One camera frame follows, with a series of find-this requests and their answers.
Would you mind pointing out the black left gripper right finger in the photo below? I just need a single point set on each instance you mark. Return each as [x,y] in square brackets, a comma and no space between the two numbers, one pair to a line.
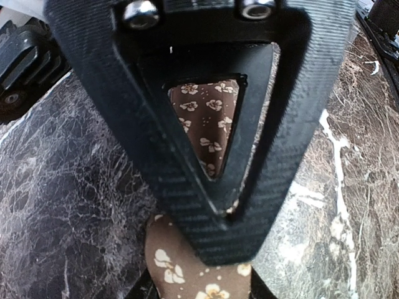
[259,289]

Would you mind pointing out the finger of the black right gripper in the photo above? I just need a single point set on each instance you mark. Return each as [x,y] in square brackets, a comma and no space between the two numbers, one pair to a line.
[285,56]

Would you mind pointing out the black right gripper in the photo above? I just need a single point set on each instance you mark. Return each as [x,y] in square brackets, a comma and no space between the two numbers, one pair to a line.
[31,64]

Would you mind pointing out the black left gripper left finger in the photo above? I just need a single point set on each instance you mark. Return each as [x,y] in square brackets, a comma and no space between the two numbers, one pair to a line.
[144,288]

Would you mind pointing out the brown floral tie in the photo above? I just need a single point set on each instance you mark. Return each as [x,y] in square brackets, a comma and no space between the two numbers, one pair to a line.
[205,112]

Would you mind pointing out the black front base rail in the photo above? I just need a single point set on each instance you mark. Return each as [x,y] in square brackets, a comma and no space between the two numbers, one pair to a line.
[379,20]

